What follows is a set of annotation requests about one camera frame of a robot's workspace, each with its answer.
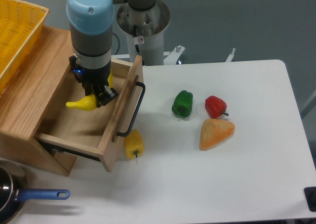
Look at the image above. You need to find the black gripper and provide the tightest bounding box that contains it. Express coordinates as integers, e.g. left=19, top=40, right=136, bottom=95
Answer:
left=76, top=62, right=119, bottom=108

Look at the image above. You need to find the yellow toy banana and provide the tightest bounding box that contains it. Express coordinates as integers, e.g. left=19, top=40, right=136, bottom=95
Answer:
left=65, top=73, right=114, bottom=111

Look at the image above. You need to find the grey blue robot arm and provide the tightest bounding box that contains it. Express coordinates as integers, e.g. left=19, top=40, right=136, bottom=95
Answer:
left=66, top=0, right=170, bottom=111

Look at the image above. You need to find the open wooden top drawer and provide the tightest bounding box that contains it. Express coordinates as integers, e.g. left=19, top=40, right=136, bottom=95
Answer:
left=35, top=55, right=145, bottom=172

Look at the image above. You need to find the wooden drawer cabinet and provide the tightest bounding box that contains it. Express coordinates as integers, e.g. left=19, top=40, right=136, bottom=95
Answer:
left=0, top=26, right=76, bottom=176

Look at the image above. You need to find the yellow toy bell pepper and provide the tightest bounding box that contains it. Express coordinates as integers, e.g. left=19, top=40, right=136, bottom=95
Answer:
left=124, top=130, right=144, bottom=159

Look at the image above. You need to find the green toy bell pepper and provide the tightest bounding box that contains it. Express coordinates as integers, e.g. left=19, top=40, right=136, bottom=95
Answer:
left=171, top=90, right=193, bottom=118

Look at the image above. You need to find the yellow plastic basket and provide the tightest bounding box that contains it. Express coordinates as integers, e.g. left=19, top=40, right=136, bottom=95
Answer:
left=0, top=0, right=49, bottom=91

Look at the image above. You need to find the red toy bell pepper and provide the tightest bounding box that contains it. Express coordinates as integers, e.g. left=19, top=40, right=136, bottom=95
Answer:
left=204, top=95, right=229, bottom=119

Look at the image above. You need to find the orange triangular toy sandwich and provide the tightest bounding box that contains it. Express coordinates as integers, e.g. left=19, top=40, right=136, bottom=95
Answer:
left=199, top=119, right=235, bottom=151

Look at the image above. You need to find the black clamp at table edge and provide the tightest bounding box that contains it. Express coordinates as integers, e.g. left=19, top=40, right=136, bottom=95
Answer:
left=304, top=186, right=316, bottom=212

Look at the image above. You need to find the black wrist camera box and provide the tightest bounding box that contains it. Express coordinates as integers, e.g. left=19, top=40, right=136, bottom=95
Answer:
left=69, top=55, right=78, bottom=80

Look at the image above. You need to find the black drawer handle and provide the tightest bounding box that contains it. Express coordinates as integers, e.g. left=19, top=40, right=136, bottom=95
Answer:
left=116, top=81, right=146, bottom=137

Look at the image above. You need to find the black cable on floor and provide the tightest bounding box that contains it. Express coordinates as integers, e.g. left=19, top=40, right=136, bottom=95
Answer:
left=112, top=32, right=120, bottom=55

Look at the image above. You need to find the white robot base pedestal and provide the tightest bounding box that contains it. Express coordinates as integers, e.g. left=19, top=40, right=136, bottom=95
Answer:
left=117, top=0, right=185, bottom=66

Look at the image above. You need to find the black pan blue handle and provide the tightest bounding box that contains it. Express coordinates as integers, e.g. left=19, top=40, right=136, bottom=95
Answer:
left=0, top=161, right=70, bottom=224

